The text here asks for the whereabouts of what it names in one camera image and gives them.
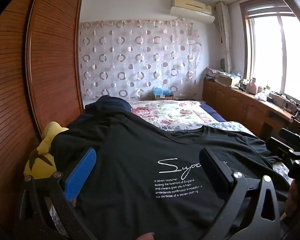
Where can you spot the stack of folded cloths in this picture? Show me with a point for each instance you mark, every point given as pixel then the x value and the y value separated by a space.
pixel 212 73

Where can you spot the person's left hand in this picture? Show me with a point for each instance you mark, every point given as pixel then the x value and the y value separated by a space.
pixel 145 237

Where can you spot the yellow plush toy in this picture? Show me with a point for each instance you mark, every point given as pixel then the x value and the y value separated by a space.
pixel 40 162

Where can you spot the pink bottle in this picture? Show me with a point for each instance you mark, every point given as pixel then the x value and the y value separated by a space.
pixel 252 86

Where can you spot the white plastic bag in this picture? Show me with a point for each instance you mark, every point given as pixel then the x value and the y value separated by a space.
pixel 261 97

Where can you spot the floral quilt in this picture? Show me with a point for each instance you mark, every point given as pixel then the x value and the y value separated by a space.
pixel 170 112

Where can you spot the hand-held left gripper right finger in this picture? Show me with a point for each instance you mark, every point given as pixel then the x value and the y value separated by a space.
pixel 216 170

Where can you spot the cream air conditioner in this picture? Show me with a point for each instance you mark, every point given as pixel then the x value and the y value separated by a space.
pixel 190 10

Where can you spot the blue floral bed sheet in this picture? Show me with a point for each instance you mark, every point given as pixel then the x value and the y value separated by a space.
pixel 230 126

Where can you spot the wooden side cabinet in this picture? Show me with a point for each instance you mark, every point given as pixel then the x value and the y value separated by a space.
pixel 230 105

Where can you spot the flat cardboard box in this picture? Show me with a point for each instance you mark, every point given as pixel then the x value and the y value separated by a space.
pixel 226 80

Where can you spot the pale gathered window curtain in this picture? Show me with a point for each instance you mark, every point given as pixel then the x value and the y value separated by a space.
pixel 225 30

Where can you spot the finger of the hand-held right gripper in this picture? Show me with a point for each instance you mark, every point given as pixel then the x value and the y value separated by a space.
pixel 277 146
pixel 291 133

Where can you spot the green-capped bottle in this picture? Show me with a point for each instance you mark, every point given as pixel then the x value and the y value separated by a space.
pixel 267 90

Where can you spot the person's right hand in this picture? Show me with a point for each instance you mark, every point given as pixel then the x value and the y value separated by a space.
pixel 293 192

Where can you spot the black printed t-shirt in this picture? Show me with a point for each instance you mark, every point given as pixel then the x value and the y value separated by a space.
pixel 140 155

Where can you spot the sheer circle-patterned wall curtain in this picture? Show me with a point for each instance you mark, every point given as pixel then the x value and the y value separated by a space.
pixel 140 55

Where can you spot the dark navy garment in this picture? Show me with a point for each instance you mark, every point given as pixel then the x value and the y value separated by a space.
pixel 107 105

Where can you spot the dark oval wall item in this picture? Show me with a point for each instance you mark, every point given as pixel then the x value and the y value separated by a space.
pixel 222 63

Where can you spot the wood-framed window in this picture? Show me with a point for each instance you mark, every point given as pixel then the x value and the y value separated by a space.
pixel 267 55

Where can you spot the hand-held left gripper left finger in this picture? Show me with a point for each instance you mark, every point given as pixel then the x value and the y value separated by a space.
pixel 80 175

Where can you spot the cardboard box with blue cloth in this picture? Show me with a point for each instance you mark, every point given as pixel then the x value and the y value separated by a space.
pixel 162 95

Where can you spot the blue blanket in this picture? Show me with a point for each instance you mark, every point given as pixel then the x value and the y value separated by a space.
pixel 215 113

